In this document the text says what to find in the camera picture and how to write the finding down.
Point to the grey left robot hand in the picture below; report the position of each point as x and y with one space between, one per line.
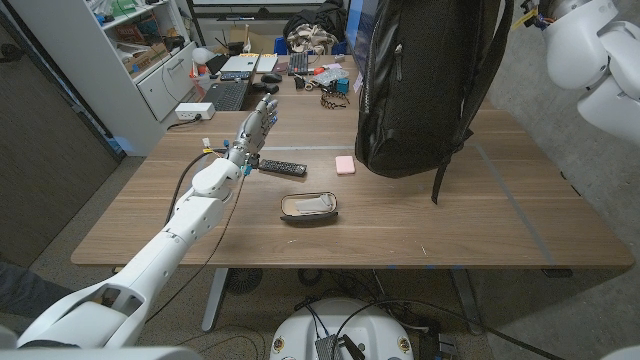
256 131

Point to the black backpack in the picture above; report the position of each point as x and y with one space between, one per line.
425 100

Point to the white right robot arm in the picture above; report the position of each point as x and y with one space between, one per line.
575 50

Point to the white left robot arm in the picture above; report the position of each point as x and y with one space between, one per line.
160 260

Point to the black TV remote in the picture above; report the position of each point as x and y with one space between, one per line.
285 168

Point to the pink sticky note pad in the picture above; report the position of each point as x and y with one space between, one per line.
345 165

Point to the open brown glasses case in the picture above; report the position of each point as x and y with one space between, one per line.
307 217

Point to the black laptop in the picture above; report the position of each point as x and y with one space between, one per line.
227 95

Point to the black computer mouse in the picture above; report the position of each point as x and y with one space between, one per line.
271 78

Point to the white power strip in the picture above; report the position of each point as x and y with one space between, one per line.
195 111

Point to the white closed laptop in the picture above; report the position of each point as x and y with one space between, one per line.
247 63

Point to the black keyboard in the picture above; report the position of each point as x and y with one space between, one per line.
298 64

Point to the black coiled hair clip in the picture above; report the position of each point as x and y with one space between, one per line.
332 101

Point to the cardboard box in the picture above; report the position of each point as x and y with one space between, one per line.
257 42

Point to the clear plastic parts bag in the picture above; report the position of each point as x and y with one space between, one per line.
330 76

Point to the grey cleaning cloth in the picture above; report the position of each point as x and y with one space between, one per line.
312 205

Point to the white desk lamp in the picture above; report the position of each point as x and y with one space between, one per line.
201 55

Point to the small blue box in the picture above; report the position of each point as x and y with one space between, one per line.
343 85

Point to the black framed whiteboard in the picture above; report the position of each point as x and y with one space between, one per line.
260 15

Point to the pile of dark clothes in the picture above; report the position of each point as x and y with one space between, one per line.
315 27

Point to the flat computer monitor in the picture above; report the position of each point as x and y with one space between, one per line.
354 25

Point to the black floor fan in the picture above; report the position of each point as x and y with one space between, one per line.
243 281

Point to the white shelf cabinet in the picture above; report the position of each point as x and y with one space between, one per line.
100 70

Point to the grey metal table leg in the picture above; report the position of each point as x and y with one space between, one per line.
467 300
215 300

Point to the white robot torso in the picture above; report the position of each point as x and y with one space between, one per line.
345 325

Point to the person leg dark trousers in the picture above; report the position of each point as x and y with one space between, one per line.
30 292

